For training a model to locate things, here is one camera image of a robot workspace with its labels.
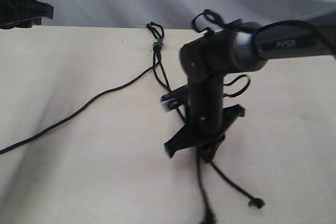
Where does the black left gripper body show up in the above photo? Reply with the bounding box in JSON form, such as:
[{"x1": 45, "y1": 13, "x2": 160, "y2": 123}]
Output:
[{"x1": 1, "y1": 0, "x2": 54, "y2": 29}]

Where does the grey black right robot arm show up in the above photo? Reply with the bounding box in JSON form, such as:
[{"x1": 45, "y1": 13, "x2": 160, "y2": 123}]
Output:
[{"x1": 161, "y1": 9, "x2": 335, "y2": 162}]

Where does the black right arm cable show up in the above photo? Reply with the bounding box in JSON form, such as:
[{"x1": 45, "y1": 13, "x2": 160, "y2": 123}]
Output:
[{"x1": 191, "y1": 8, "x2": 336, "y2": 99}]

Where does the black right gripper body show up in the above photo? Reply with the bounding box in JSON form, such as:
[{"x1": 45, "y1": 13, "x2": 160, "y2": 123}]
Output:
[{"x1": 164, "y1": 104, "x2": 245, "y2": 163}]

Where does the grey cable tie wrap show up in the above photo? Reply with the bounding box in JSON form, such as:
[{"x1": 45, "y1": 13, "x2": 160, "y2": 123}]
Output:
[{"x1": 152, "y1": 39, "x2": 164, "y2": 51}]

